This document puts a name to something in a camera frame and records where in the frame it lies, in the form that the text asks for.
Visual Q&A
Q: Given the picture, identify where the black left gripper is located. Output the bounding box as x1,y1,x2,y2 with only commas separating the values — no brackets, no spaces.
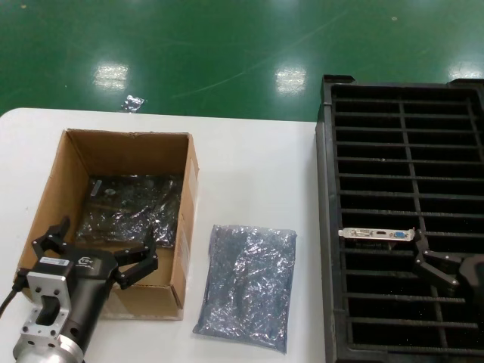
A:
29,215,158,351

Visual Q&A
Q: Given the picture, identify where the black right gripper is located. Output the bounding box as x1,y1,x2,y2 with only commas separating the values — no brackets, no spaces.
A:
414,228,484,300

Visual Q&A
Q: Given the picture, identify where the dark translucent antistatic bag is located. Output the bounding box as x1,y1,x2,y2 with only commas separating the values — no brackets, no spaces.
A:
75,174,186,249

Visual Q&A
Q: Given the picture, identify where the brown cardboard box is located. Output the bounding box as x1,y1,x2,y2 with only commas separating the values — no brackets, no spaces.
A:
13,128,200,321

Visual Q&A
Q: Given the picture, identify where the black slotted plastic container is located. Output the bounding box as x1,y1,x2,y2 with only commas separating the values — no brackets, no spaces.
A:
315,74,484,363

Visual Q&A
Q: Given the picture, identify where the crumpled foil scrap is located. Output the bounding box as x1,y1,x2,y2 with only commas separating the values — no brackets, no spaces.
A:
120,94,147,113

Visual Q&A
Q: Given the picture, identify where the crinkled grey antistatic bag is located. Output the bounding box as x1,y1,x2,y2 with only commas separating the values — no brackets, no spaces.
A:
191,224,298,355

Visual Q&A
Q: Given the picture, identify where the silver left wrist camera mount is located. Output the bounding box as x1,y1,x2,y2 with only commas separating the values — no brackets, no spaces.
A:
18,256,75,341

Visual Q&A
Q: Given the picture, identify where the graphics card with metal bracket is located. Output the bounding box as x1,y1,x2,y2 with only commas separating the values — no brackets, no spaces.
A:
338,226,417,250

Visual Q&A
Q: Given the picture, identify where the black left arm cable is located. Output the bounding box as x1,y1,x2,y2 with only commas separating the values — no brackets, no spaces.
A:
0,268,28,319

